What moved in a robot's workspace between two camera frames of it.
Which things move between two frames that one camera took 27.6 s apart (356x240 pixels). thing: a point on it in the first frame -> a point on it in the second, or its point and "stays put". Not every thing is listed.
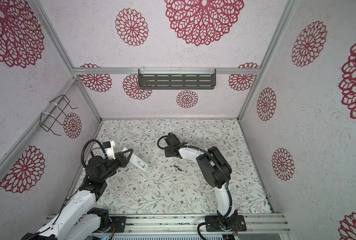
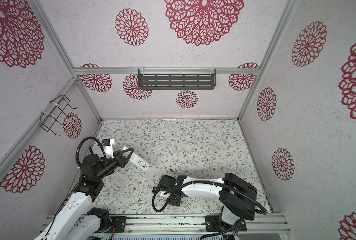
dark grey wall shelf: (177, 78) stays put
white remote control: (136, 161) stays put
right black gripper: (167, 152) -> (174, 203)
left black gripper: (121, 159) stays put
